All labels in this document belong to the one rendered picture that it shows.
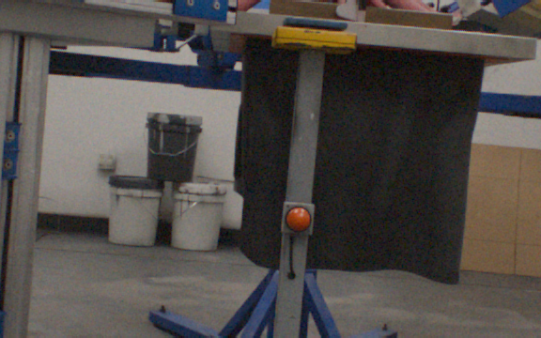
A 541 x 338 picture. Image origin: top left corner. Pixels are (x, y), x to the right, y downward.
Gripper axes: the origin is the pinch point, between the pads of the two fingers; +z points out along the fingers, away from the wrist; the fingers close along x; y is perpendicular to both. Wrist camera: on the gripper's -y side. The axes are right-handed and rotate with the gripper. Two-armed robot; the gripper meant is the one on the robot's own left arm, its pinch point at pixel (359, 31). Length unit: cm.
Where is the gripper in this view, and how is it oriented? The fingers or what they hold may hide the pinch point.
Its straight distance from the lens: 245.0
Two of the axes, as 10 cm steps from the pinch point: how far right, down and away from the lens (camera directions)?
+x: 0.5, 0.6, -10.0
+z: -0.6, 10.0, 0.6
